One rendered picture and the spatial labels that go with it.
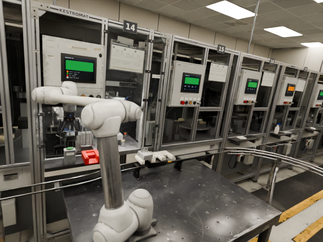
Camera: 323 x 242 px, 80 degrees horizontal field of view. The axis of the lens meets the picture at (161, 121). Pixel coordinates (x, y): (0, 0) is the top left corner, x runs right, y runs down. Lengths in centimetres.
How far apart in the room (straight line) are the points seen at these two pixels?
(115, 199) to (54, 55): 107
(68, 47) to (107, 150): 91
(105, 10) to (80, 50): 398
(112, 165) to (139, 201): 31
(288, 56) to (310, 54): 81
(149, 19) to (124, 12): 71
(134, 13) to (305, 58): 686
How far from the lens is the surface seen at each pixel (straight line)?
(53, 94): 138
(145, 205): 123
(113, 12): 564
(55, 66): 163
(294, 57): 996
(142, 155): 182
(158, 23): 617
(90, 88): 167
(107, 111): 94
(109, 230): 111
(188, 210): 164
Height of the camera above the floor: 166
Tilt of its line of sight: 13 degrees down
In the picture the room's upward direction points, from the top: 6 degrees clockwise
